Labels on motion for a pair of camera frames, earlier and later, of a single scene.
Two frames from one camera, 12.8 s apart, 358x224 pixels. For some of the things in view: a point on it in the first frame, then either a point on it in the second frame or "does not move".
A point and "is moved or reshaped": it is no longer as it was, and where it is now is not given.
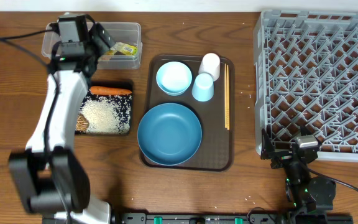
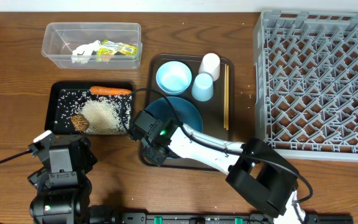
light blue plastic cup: (203, 88) does not move
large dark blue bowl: (169, 134) is moved or reshaped
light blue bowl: (174, 78) does not move
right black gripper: (281, 157) -> (151, 152)
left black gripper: (94, 40) -> (91, 158)
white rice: (107, 114) does not move
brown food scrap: (82, 124) does not move
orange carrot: (105, 90) does not move
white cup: (211, 65) does not move
